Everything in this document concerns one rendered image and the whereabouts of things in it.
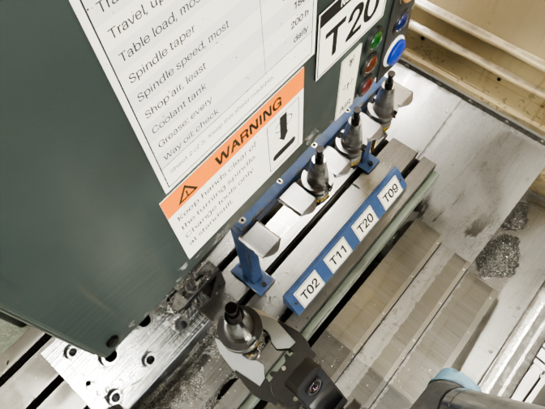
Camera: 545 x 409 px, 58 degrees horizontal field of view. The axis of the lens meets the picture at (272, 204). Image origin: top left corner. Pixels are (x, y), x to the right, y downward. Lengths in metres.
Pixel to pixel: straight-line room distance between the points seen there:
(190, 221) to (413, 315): 1.07
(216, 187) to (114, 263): 0.10
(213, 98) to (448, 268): 1.23
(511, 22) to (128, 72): 1.23
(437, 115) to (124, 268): 1.34
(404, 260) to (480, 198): 0.30
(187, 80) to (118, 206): 0.09
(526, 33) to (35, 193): 1.28
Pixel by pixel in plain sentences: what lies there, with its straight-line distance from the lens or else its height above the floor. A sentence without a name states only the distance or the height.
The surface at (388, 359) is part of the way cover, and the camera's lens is 1.34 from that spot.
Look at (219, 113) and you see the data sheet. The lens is 0.33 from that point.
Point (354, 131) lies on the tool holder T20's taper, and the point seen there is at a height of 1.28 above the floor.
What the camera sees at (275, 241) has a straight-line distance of 0.91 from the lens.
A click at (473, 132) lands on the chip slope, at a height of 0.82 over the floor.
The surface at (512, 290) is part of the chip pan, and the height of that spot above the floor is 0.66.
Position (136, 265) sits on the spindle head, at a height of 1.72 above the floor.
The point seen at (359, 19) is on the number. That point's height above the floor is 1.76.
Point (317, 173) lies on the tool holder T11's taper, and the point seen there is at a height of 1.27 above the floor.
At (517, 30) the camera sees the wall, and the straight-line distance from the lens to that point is 1.42.
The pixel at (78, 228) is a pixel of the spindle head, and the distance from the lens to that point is 0.30.
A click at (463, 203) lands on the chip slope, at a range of 1.55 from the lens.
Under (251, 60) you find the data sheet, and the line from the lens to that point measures 0.33.
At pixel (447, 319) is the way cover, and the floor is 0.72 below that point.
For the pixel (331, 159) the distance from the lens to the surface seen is 0.99.
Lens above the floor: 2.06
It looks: 63 degrees down
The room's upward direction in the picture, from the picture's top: 5 degrees counter-clockwise
